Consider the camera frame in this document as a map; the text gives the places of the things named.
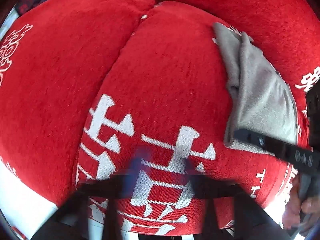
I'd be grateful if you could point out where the red sofa seat cushion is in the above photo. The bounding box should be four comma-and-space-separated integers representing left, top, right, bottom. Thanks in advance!
75, 0, 311, 237

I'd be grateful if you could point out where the grey knit sweater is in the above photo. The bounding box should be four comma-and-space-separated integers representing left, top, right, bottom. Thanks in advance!
213, 23, 298, 154

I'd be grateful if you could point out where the left red sofa cushion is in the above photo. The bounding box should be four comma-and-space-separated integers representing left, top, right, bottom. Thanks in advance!
1, 0, 155, 205

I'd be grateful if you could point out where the person's right hand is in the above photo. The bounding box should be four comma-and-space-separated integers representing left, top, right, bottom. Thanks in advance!
281, 176, 319, 236

